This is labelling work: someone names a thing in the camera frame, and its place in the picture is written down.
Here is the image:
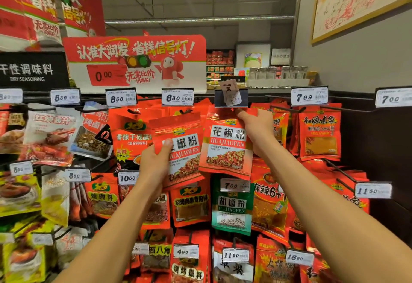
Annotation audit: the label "red packet with dish picture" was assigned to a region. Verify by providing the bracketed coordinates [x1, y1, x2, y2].
[0, 106, 28, 155]

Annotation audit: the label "person's left forearm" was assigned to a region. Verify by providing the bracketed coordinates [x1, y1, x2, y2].
[55, 171, 170, 283]

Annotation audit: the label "hanging display of seasoning packets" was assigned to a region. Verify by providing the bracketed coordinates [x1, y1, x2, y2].
[0, 85, 412, 274]

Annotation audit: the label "person's left hand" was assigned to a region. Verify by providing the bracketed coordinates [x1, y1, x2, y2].
[137, 139, 175, 188]

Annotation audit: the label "yellow green packet bowl picture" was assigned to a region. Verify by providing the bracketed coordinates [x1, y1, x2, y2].
[0, 173, 42, 217]

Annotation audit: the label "person's right forearm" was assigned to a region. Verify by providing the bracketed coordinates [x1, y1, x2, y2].
[254, 139, 412, 283]

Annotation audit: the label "green white-label packet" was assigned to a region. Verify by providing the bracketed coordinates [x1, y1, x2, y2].
[211, 175, 254, 237]

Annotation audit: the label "small white sign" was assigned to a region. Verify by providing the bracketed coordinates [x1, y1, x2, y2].
[271, 48, 292, 66]

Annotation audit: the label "black category sign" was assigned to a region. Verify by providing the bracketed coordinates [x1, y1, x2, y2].
[0, 51, 70, 91]

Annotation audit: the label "white red-print sauce packet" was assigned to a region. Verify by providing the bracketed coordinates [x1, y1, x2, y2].
[19, 109, 85, 167]

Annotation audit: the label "metal ceiling rail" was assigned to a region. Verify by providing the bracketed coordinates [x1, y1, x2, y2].
[105, 15, 296, 24]

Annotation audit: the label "clear packet with red label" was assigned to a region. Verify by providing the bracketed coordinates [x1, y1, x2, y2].
[70, 102, 113, 161]

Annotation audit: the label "person's right hand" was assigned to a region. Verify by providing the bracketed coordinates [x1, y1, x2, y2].
[237, 107, 276, 149]

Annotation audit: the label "distant shelf goods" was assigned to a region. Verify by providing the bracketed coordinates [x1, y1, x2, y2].
[206, 49, 319, 90]

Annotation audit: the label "red white promotion sign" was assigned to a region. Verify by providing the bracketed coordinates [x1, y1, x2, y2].
[63, 35, 208, 95]

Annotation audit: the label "rows of hanging red packets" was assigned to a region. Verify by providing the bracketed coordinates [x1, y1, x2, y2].
[84, 96, 374, 283]

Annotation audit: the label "white picture poster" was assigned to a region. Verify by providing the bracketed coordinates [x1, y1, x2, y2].
[235, 43, 272, 74]

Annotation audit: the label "pale white packet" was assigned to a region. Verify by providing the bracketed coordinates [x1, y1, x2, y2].
[40, 170, 70, 228]

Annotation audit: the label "assorted green brown packets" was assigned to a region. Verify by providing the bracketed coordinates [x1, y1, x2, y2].
[0, 218, 91, 283]

